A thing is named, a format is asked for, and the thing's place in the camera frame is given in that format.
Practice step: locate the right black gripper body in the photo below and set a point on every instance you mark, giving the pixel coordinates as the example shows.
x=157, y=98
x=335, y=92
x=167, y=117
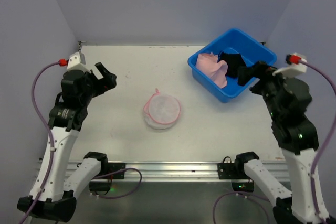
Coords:
x=259, y=76

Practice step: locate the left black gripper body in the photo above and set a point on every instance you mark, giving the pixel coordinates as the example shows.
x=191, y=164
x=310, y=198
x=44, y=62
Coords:
x=97, y=84

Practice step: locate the black bra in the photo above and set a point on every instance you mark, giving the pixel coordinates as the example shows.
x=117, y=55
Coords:
x=234, y=62

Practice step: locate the pink bra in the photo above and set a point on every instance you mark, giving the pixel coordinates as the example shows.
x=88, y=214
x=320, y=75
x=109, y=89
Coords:
x=214, y=69

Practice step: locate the white mesh laundry bag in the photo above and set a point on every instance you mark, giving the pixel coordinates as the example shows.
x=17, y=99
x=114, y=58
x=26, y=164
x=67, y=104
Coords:
x=161, y=111

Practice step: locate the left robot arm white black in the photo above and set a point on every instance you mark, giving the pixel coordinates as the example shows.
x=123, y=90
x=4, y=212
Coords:
x=54, y=196

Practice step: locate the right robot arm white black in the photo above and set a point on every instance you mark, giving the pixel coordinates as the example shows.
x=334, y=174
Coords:
x=287, y=99

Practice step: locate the blue plastic tub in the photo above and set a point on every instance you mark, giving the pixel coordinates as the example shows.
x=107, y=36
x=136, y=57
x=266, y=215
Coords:
x=236, y=42

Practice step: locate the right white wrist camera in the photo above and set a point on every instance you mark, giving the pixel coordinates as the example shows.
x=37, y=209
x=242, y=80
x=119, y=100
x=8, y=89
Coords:
x=294, y=66

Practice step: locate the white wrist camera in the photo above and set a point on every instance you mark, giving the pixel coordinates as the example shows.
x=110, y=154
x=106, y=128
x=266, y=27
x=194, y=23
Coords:
x=294, y=66
x=77, y=62

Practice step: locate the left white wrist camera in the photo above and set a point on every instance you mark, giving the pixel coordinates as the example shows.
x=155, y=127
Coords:
x=77, y=62

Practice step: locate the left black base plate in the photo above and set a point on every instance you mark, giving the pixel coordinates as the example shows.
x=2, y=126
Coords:
x=117, y=170

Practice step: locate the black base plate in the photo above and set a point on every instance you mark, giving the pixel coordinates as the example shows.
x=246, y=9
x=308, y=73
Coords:
x=117, y=170
x=226, y=169

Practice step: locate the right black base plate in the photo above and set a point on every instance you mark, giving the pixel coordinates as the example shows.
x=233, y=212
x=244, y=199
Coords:
x=226, y=169

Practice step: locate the aluminium mounting rail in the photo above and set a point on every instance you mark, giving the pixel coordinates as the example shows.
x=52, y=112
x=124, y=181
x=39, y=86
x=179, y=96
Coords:
x=194, y=171

